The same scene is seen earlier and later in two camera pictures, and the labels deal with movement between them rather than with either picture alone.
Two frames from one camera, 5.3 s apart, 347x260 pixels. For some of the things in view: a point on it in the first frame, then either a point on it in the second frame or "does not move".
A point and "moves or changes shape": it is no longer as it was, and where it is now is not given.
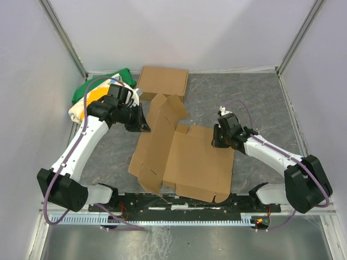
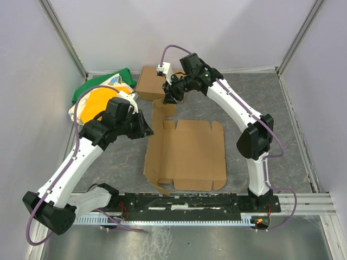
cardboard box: x=167 y=154 moves or changes shape
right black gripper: x=217 y=137 to x=168 y=88
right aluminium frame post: x=300 y=37 does not move
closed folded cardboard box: x=167 y=81 does not move
